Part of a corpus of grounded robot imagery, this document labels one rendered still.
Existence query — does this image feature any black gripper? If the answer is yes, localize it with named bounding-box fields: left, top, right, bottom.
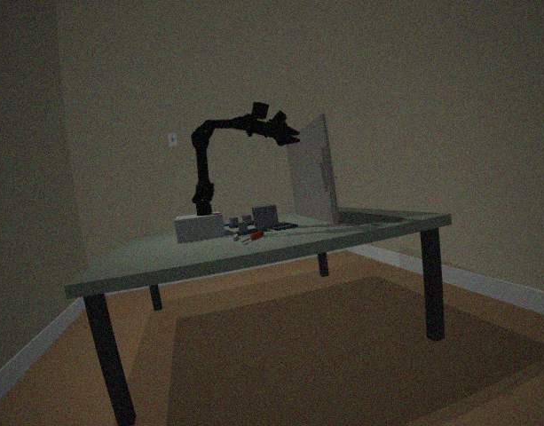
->
left=262, top=118, right=300, bottom=146

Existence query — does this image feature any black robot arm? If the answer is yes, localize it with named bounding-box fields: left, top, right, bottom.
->
left=191, top=102, right=269, bottom=216

